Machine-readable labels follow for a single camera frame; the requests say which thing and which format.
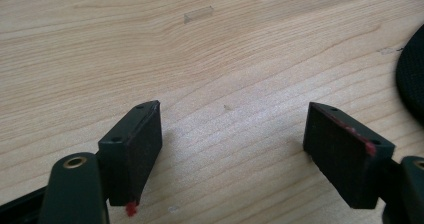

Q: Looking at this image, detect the black round fabric object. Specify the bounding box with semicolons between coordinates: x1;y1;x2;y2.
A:
395;23;424;129

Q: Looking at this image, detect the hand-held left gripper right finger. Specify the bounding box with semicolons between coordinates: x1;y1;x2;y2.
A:
302;101;397;210

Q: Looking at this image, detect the clear tape strip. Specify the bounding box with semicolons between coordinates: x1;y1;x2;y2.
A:
183;5;215;25

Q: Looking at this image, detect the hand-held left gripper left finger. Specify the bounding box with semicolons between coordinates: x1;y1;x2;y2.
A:
97;99;164;218

